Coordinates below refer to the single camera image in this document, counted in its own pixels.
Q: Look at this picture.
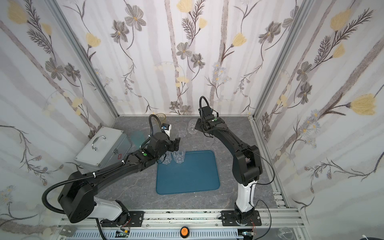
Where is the clear ribbed glass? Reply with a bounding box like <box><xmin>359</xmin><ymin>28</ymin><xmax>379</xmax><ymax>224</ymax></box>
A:
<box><xmin>176</xmin><ymin>122</ymin><xmax>187</xmax><ymax>138</ymax></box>
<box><xmin>172</xmin><ymin>148</ymin><xmax>186</xmax><ymax>164</ymax></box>
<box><xmin>158</xmin><ymin>151</ymin><xmax>172</xmax><ymax>165</ymax></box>
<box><xmin>187</xmin><ymin>119</ymin><xmax>197</xmax><ymax>135</ymax></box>

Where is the frosted plastic cup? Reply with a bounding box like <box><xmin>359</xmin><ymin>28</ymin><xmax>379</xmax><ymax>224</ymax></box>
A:
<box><xmin>203</xmin><ymin>136</ymin><xmax>215</xmax><ymax>148</ymax></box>

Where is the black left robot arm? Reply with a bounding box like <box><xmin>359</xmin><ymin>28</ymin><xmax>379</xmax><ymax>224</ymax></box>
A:
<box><xmin>42</xmin><ymin>124</ymin><xmax>181</xmax><ymax>227</ymax></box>

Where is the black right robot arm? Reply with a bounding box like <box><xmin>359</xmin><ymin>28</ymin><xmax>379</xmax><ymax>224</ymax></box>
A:
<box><xmin>195</xmin><ymin>96</ymin><xmax>276</xmax><ymax>226</ymax></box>

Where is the teal plastic tray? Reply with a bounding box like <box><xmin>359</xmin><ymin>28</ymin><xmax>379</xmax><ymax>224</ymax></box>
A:
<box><xmin>156</xmin><ymin>150</ymin><xmax>220</xmax><ymax>195</ymax></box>

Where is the green plastic cup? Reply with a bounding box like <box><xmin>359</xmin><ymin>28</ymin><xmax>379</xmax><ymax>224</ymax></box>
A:
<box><xmin>130</xmin><ymin>131</ymin><xmax>147</xmax><ymax>148</ymax></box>

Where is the yellow plastic cup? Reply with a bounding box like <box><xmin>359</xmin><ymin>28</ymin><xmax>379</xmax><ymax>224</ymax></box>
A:
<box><xmin>156</xmin><ymin>113</ymin><xmax>167</xmax><ymax>123</ymax></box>

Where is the silver metal case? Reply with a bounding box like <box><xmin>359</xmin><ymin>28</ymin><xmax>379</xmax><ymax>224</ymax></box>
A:
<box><xmin>75</xmin><ymin>127</ymin><xmax>132</xmax><ymax>172</ymax></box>

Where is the orange emergency button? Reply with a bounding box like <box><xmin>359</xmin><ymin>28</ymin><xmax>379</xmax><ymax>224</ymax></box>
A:
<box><xmin>180</xmin><ymin>227</ymin><xmax>190</xmax><ymax>239</ymax></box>

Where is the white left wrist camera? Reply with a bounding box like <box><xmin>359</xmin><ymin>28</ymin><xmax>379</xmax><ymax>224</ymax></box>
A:
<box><xmin>161</xmin><ymin>123</ymin><xmax>172</xmax><ymax>138</ymax></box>

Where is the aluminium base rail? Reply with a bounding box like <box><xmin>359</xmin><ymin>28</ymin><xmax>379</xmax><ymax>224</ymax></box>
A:
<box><xmin>53</xmin><ymin>207</ymin><xmax>310</xmax><ymax>240</ymax></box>

